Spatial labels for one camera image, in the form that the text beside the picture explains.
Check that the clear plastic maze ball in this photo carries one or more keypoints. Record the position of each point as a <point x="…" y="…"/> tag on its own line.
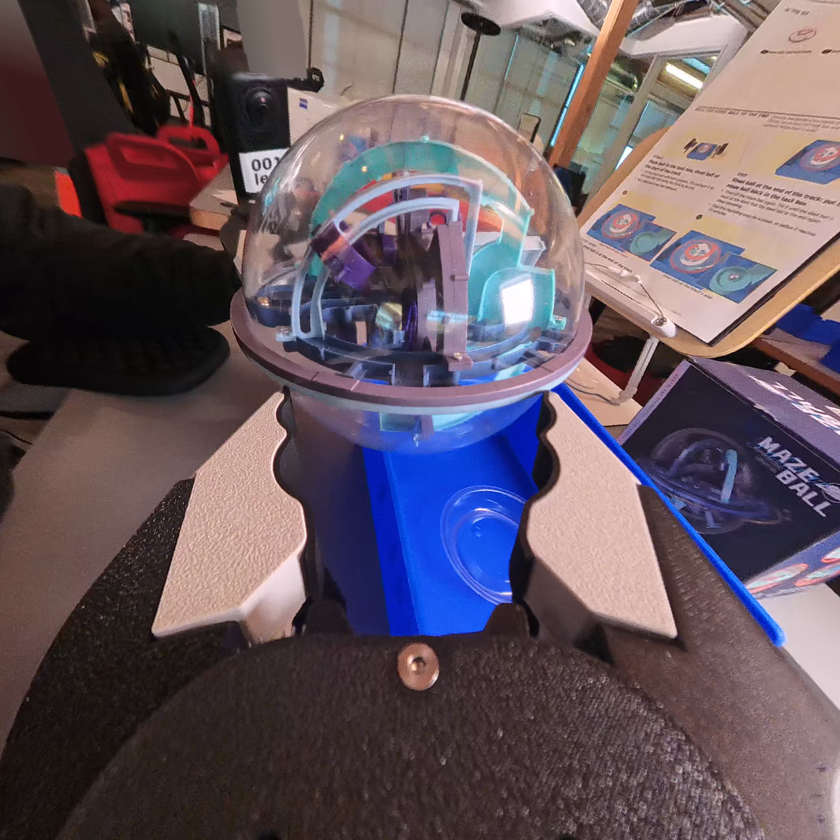
<point x="407" y="263"/>

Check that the person's left forearm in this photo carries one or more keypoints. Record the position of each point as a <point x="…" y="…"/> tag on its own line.
<point x="105" y="289"/>

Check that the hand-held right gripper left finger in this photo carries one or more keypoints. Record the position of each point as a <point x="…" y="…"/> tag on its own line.
<point x="230" y="538"/>

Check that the dark blue cardboard box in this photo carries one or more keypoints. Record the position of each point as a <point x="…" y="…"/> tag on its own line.
<point x="735" y="460"/>

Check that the blue plastic bin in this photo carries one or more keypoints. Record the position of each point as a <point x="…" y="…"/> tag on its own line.
<point x="407" y="525"/>

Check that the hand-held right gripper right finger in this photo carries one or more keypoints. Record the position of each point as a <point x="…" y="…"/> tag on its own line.
<point x="597" y="538"/>

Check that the instruction sheet on stand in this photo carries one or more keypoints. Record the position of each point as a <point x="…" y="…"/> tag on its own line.
<point x="735" y="344"/>

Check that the printed instruction sheet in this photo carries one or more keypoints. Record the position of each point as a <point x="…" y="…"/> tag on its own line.
<point x="748" y="171"/>

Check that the red chair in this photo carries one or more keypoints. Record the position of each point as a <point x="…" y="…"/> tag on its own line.
<point x="145" y="177"/>

